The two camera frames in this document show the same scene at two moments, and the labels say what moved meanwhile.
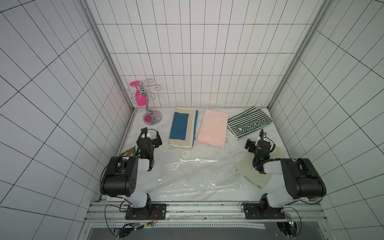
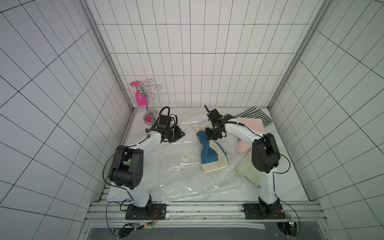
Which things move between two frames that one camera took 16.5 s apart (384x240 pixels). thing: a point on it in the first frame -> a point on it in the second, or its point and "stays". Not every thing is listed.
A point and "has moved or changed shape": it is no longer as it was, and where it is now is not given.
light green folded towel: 246,168 stays
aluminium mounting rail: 203,211 stays
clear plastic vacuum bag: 191,174 stays
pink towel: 213,129 has moved or changed shape
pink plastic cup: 141,100 stays
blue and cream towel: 183,128 -> 213,156
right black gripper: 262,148 -> 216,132
